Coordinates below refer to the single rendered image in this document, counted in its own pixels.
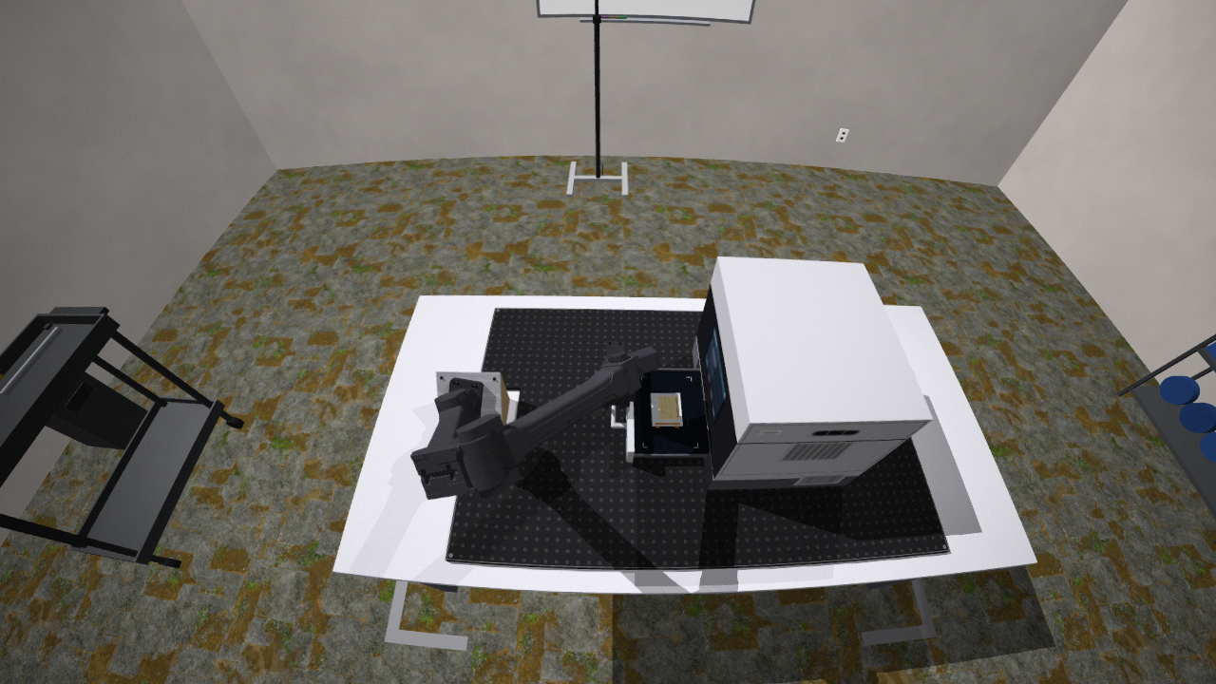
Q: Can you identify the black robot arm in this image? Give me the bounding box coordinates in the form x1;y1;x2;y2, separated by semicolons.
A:
410;341;660;500

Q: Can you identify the white gel imager box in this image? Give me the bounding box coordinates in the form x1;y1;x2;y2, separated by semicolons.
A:
610;256;933;490

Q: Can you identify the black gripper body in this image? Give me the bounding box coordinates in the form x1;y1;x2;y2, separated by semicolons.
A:
604;393;636;407

